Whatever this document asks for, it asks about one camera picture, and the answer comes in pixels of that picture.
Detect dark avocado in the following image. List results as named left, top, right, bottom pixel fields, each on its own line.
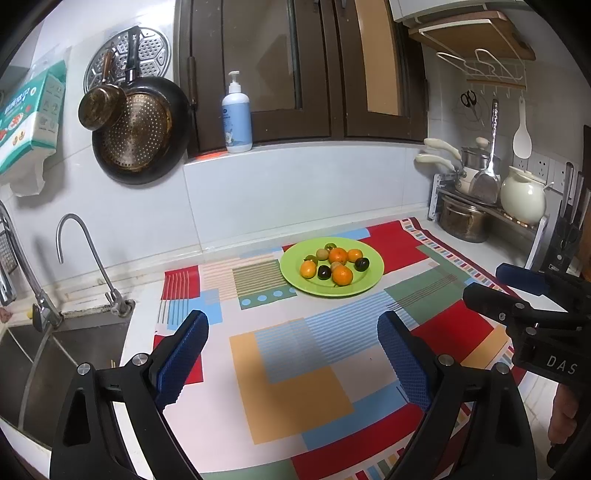
left=355, top=257, right=370, bottom=272

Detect large orange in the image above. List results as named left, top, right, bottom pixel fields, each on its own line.
left=332, top=265, right=353, bottom=286

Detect person's right hand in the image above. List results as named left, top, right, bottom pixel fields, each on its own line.
left=548, top=384, right=579, bottom=445

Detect black knife block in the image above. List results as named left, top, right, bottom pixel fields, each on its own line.
left=541, top=162, right=590, bottom=273

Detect cream kettle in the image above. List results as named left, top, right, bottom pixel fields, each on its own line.
left=500, top=166, right=548, bottom=225

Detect steel pot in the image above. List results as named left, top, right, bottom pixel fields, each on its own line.
left=439, top=196, right=491, bottom=243

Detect steel sink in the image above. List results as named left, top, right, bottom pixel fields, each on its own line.
left=1, top=308, right=131, bottom=450

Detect steel skimmer ladle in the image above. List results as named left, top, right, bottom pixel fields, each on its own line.
left=470, top=97, right=500, bottom=204

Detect gooseneck water tap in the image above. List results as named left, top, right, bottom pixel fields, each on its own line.
left=55, top=212, right=136, bottom=318

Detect chrome faucet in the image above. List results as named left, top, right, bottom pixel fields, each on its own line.
left=1, top=203, right=63, bottom=332

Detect metal dish rack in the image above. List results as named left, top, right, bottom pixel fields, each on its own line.
left=427, top=173, right=548, bottom=269

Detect white rice spoon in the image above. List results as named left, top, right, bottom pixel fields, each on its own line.
left=513, top=96, right=533, bottom=159

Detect orange middle of row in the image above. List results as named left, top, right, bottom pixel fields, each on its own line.
left=348, top=249, right=363, bottom=263

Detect orange of row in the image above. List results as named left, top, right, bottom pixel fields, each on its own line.
left=300, top=260, right=318, bottom=279
left=348, top=249, right=363, bottom=263

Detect orange with stem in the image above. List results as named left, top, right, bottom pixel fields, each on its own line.
left=329, top=247, right=349, bottom=265

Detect colourful patchwork mat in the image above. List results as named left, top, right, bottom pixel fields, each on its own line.
left=154, top=219, right=513, bottom=479

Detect brown kiwi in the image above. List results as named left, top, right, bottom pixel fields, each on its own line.
left=317, top=248, right=329, bottom=260

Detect black scissors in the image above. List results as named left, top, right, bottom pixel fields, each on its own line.
left=460, top=90, right=478, bottom=118

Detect orange left of row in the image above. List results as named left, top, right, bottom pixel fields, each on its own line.
left=300, top=260, right=318, bottom=279

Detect green plate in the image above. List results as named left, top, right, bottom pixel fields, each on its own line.
left=280, top=237, right=385, bottom=298

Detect black frying pan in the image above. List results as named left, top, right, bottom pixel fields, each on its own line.
left=92, top=26, right=190, bottom=186

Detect green tissue box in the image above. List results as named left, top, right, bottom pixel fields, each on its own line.
left=0, top=61, right=66, bottom=197

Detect small copper pan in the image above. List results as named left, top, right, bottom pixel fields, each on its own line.
left=78, top=50, right=126, bottom=131

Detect blue white soap bottle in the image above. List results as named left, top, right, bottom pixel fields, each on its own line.
left=221, top=70, right=252, bottom=153

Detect steel steamer plate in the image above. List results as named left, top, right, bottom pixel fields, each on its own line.
left=83, top=27, right=171, bottom=93

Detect white wall sockets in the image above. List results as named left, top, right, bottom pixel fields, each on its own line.
left=512, top=151, right=567, bottom=194

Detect cream handled saucepan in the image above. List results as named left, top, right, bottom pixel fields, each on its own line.
left=415, top=153, right=477, bottom=195

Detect cream handled pot upper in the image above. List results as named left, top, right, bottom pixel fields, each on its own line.
left=424, top=137, right=491, bottom=170

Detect white wire wall rack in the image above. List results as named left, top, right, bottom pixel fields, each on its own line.
left=436, top=48, right=528, bottom=98

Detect dark wooden window frame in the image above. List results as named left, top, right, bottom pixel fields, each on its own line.
left=173, top=1, right=428, bottom=156

